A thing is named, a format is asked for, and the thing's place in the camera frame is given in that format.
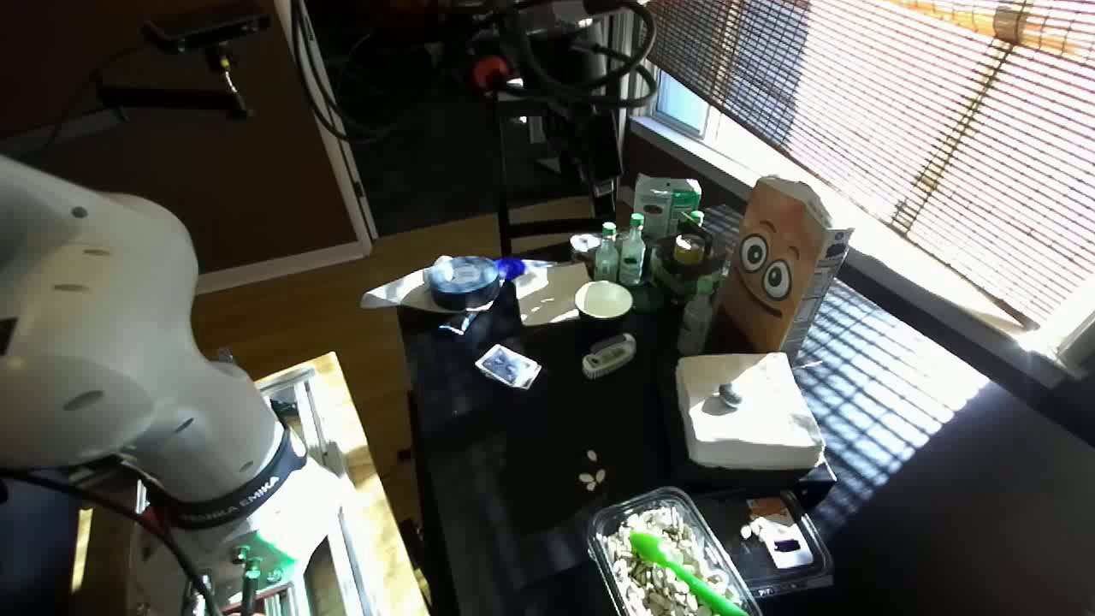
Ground smiley face cereal box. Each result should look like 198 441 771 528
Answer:
720 174 855 354

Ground window blinds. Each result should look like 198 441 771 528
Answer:
636 0 1095 329

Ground blue plastic packet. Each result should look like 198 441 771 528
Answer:
420 253 529 308

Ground tall green bottle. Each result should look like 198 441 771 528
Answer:
615 209 649 287

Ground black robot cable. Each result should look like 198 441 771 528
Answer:
0 467 221 616

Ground small green bottle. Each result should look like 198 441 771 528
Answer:
592 220 626 284

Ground small white oblong device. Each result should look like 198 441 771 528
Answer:
578 329 641 382

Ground small flat blue packet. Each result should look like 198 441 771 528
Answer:
473 338 543 393

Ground white square box with knob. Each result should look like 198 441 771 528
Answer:
673 347 827 473

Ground black tray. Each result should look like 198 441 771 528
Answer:
700 484 838 602

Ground scattered pale seeds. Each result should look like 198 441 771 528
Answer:
576 449 608 496

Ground green plastic spoon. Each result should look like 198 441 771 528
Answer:
626 531 749 616

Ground jar with gold lid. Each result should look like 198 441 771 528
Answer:
665 230 720 301

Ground white round bowl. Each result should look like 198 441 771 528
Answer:
570 278 636 324

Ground white translucent bottle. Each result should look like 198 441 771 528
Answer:
679 284 722 354

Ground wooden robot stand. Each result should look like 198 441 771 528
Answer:
252 347 432 616

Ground clear plastic food container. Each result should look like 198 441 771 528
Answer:
585 482 768 616

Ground black camera on mount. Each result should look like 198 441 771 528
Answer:
140 8 274 120

